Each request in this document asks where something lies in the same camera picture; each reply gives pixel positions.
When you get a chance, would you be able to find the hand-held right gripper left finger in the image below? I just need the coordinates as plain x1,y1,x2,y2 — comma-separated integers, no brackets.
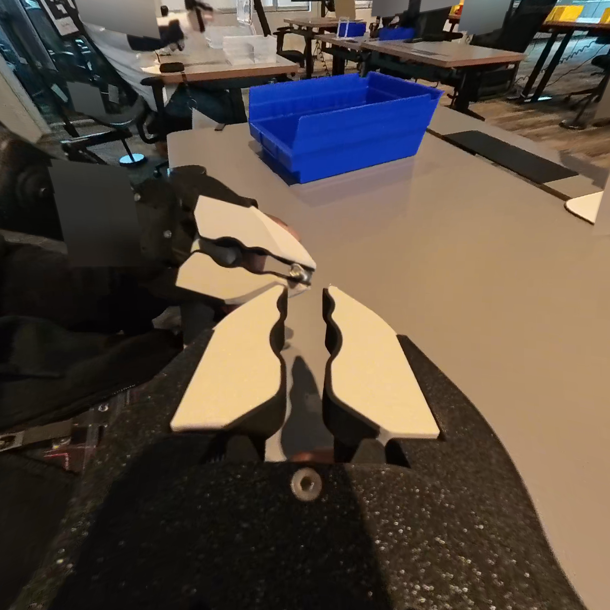
170,284,288,437

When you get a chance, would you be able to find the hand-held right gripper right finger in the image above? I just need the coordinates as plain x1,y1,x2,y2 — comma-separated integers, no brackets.
322,286,441,439

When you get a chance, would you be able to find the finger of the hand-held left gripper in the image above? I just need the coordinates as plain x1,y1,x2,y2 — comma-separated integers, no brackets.
194,196,317,272
175,251,310,308

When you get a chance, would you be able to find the blue plastic bin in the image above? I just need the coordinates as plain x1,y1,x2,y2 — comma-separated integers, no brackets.
248,72,445,185

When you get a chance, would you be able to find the black desk mat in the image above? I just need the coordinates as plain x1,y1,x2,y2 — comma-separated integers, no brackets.
444,129,579,186

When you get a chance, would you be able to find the white poster stand base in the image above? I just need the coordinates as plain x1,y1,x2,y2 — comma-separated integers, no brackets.
565,189,610,226

